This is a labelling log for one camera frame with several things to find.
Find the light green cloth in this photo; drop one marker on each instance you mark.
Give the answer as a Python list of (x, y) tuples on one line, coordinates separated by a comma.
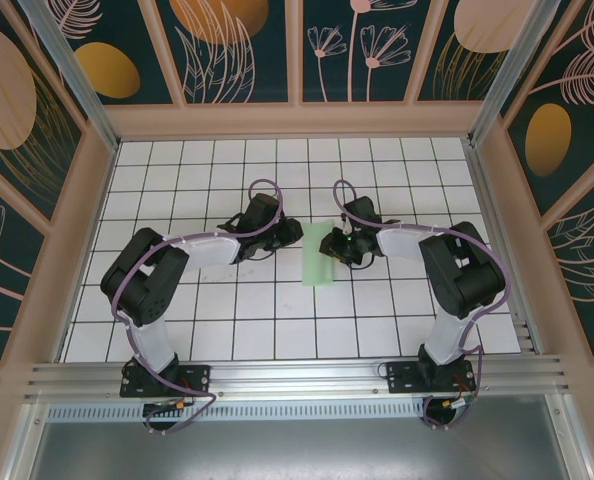
[(317, 270)]

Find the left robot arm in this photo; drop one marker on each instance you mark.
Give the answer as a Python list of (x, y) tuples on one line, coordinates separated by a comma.
[(147, 270)]

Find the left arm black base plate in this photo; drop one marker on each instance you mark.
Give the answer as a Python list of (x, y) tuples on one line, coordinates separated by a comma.
[(197, 377)]

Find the aluminium side rail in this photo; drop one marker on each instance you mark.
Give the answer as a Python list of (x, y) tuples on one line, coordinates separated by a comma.
[(502, 250)]

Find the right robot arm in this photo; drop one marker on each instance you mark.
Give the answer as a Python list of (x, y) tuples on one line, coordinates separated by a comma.
[(467, 280)]

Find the long aluminium mounting rail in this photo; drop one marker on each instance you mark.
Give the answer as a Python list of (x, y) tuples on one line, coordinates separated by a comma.
[(297, 375)]

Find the aluminium corner post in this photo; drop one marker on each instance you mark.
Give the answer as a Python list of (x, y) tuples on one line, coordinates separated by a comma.
[(72, 70), (507, 75)]

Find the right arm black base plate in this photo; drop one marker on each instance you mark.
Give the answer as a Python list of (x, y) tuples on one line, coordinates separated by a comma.
[(402, 377)]

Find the grey metal panel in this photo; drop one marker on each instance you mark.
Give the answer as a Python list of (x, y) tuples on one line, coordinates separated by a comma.
[(297, 450)]

